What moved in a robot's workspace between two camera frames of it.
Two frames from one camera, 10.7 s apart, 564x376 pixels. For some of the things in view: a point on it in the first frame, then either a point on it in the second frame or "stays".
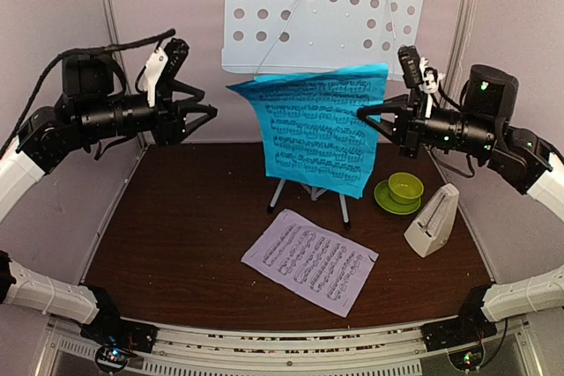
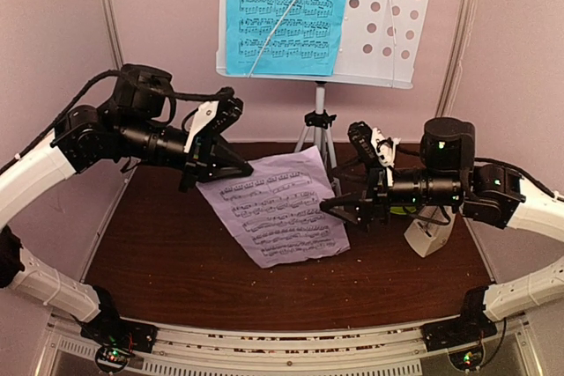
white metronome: [433, 224] stays
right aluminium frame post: [463, 30] stays
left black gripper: [168, 125] to [223, 163]
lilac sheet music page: [313, 261] to [275, 211]
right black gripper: [396, 130] to [375, 197]
